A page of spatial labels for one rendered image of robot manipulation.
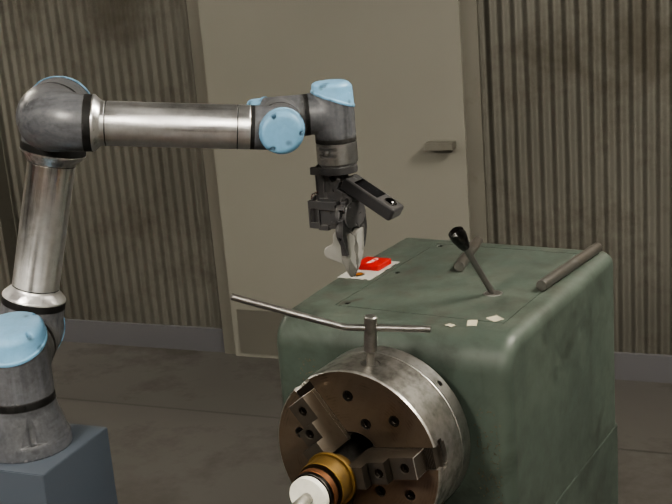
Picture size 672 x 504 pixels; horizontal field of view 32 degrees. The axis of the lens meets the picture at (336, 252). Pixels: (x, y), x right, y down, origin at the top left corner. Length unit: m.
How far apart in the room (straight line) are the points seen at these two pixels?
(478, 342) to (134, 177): 3.84
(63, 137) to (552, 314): 0.92
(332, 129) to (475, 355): 0.47
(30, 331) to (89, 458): 0.26
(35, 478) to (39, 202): 0.48
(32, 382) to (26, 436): 0.10
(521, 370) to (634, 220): 2.92
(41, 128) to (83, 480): 0.63
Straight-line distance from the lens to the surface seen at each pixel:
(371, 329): 1.92
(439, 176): 4.99
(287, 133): 1.92
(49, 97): 1.98
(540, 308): 2.13
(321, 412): 1.96
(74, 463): 2.11
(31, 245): 2.14
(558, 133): 4.88
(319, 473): 1.86
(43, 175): 2.11
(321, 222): 2.13
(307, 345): 2.15
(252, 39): 5.20
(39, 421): 2.09
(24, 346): 2.04
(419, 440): 1.91
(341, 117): 2.07
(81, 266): 6.00
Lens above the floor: 1.94
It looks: 15 degrees down
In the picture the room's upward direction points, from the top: 5 degrees counter-clockwise
